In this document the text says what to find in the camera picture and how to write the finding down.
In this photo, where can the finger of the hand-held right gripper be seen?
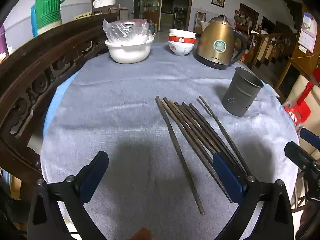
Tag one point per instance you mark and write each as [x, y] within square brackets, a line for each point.
[310, 135]
[297, 153]

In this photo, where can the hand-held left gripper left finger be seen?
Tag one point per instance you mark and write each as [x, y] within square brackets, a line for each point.
[92, 175]

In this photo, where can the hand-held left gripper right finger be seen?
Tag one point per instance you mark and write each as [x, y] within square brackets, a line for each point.
[226, 175]

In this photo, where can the bunch of dark chopsticks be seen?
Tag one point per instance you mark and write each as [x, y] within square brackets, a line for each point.
[192, 130]

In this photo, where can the grey metal chopstick holder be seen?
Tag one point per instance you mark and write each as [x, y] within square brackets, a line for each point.
[237, 97]

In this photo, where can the red plastic child chair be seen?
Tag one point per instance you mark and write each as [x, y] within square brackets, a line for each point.
[300, 110]

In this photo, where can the cream armchair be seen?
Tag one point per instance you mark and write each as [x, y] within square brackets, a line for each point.
[300, 85]

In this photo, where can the blue table cloth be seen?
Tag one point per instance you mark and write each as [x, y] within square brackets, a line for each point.
[50, 110]

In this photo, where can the grey table cloth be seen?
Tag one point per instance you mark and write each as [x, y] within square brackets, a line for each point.
[125, 92]

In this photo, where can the wooden stair railing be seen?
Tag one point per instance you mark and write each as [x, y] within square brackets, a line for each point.
[270, 42]

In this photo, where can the carved dark wooden sideboard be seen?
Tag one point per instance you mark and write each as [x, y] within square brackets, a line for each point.
[25, 80]

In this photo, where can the white ceramic pot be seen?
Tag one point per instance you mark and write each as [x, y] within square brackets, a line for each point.
[128, 52]

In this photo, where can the white bowl with red mark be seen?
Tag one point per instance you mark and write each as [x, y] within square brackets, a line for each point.
[181, 49]

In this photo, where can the gold electric kettle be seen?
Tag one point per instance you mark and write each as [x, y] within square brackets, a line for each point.
[215, 40]

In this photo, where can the red banded white bowl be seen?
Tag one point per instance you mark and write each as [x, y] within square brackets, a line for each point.
[182, 40]

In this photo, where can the clear plastic bag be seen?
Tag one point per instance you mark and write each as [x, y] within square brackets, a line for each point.
[125, 30]

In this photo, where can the plain white bowl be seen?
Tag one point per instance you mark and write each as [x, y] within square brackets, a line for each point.
[182, 32]

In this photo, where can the wooden dining chair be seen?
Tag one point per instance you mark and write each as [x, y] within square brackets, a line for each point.
[200, 17]

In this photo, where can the purple cup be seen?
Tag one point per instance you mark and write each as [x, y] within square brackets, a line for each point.
[2, 40]

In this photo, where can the blue thermos flask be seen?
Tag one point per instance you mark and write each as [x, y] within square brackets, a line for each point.
[34, 22]

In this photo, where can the metal kitchen rack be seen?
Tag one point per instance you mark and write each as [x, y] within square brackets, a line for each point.
[180, 17]

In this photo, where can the green thermos flask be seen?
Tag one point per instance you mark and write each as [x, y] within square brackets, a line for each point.
[47, 5]

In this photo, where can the pantry shelf with bottles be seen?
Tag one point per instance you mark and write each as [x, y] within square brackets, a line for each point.
[150, 2]

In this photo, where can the pink wall calendar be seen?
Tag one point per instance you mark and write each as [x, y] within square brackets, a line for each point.
[307, 35]

